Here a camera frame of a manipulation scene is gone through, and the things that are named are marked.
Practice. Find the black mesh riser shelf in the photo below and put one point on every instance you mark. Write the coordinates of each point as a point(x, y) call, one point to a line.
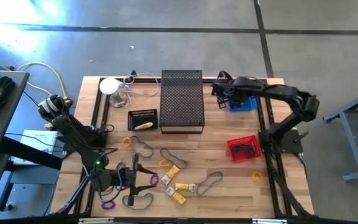
point(182, 99)

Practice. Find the white cardboard box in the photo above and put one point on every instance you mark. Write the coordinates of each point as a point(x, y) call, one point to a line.
point(39, 138)

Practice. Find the black metal stand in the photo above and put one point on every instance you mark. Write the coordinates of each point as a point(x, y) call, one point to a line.
point(26, 152)

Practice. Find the purple coil wristband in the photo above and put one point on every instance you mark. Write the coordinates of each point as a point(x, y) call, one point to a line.
point(151, 180)
point(102, 205)

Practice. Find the red plastic basket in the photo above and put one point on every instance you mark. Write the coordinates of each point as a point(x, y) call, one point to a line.
point(235, 157)

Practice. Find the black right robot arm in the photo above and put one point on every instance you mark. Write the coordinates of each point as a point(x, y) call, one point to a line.
point(278, 91)

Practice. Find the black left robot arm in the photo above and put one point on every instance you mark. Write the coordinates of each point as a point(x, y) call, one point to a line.
point(73, 130)

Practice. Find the grey rubber band loop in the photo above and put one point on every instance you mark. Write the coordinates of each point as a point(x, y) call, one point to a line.
point(166, 149)

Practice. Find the grey side table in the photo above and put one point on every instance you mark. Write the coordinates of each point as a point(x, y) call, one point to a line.
point(5, 124)

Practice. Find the black plastic basket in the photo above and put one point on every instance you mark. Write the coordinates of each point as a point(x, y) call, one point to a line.
point(131, 119)

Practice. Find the grey metal table frame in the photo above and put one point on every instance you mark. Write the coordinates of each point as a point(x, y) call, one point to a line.
point(353, 146)

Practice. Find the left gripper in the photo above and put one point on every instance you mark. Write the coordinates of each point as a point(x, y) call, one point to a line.
point(126, 179)

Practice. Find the white mushroom lamp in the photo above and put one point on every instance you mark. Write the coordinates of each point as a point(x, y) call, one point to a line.
point(109, 86)

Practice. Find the black aluminium table frame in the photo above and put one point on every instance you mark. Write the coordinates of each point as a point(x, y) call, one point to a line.
point(97, 102)

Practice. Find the blue plastic basket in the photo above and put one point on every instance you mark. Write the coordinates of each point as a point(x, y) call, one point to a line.
point(247, 105)

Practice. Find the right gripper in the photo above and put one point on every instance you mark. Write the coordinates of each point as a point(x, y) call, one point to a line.
point(225, 90)

